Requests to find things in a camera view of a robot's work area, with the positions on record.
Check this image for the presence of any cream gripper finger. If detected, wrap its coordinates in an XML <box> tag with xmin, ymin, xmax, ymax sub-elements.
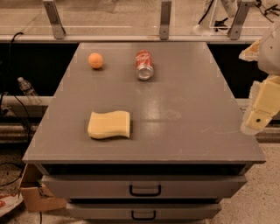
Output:
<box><xmin>239</xmin><ymin>39</ymin><xmax>261</xmax><ymax>61</ymax></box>
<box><xmin>241</xmin><ymin>74</ymin><xmax>280</xmax><ymax>136</ymax></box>

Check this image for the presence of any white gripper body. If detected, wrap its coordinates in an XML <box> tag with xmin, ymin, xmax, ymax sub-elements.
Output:
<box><xmin>258</xmin><ymin>22</ymin><xmax>280</xmax><ymax>75</ymax></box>

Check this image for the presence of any yellow sponge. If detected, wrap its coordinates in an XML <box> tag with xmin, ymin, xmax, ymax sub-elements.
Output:
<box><xmin>87</xmin><ymin>111</ymin><xmax>130</xmax><ymax>139</ymax></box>

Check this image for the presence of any red coke can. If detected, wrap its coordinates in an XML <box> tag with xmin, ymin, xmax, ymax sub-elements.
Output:
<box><xmin>136</xmin><ymin>50</ymin><xmax>154</xmax><ymax>81</ymax></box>

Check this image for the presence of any orange fruit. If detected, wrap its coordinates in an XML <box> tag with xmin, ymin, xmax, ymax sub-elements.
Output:
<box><xmin>88</xmin><ymin>52</ymin><xmax>103</xmax><ymax>69</ymax></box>

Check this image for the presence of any upper grey drawer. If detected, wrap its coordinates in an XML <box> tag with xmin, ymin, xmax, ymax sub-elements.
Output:
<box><xmin>42</xmin><ymin>175</ymin><xmax>247</xmax><ymax>200</ymax></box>

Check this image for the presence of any grey drawer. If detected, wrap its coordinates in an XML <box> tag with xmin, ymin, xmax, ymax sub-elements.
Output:
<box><xmin>66</xmin><ymin>203</ymin><xmax>221</xmax><ymax>221</ymax></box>
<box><xmin>42</xmin><ymin>175</ymin><xmax>247</xmax><ymax>200</ymax></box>

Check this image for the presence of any lower grey drawer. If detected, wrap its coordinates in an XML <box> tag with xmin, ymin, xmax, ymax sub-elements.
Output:
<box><xmin>66</xmin><ymin>203</ymin><xmax>221</xmax><ymax>221</ymax></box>

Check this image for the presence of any clear plastic water bottle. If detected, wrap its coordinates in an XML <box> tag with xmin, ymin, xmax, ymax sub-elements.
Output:
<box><xmin>17</xmin><ymin>77</ymin><xmax>41</xmax><ymax>105</ymax></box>

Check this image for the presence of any cardboard box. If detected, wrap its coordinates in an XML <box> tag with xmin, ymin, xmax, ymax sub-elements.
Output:
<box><xmin>19</xmin><ymin>164</ymin><xmax>67</xmax><ymax>213</ymax></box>

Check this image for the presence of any orange white bag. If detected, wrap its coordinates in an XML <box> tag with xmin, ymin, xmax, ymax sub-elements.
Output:
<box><xmin>0</xmin><ymin>193</ymin><xmax>23</xmax><ymax>217</ymax></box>

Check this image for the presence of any right metal bracket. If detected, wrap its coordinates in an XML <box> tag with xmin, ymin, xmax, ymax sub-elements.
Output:
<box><xmin>227</xmin><ymin>0</ymin><xmax>254</xmax><ymax>40</ymax></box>

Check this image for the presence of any metal bracket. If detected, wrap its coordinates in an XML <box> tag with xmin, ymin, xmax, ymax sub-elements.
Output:
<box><xmin>159</xmin><ymin>1</ymin><xmax>172</xmax><ymax>40</ymax></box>
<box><xmin>227</xmin><ymin>0</ymin><xmax>254</xmax><ymax>40</ymax></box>
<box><xmin>43</xmin><ymin>0</ymin><xmax>66</xmax><ymax>39</ymax></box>

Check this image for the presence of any middle metal bracket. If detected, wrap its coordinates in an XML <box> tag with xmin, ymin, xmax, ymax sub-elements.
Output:
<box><xmin>159</xmin><ymin>1</ymin><xmax>172</xmax><ymax>40</ymax></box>

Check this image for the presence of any left metal bracket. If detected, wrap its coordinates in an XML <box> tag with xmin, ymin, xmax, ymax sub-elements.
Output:
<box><xmin>43</xmin><ymin>0</ymin><xmax>66</xmax><ymax>39</ymax></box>

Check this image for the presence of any black cable left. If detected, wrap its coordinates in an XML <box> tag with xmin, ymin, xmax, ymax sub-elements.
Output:
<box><xmin>0</xmin><ymin>31</ymin><xmax>33</xmax><ymax>187</ymax></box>

